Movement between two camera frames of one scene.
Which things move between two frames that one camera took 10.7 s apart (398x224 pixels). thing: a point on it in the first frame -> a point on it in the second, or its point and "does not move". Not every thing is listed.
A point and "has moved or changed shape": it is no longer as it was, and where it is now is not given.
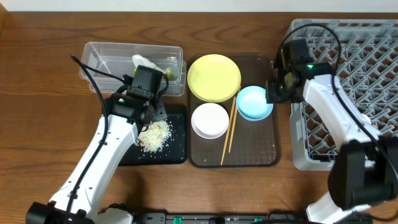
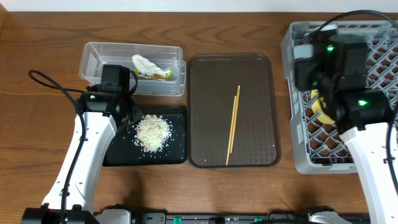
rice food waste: [153, 138] does not move
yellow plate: [214, 78] has moved or changed shape
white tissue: [139, 60] does not move
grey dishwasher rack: [364, 54] does not move
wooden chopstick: [228, 130] -> [237, 97]
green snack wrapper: [168, 73] does not move
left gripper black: [159, 111] -> [132, 113]
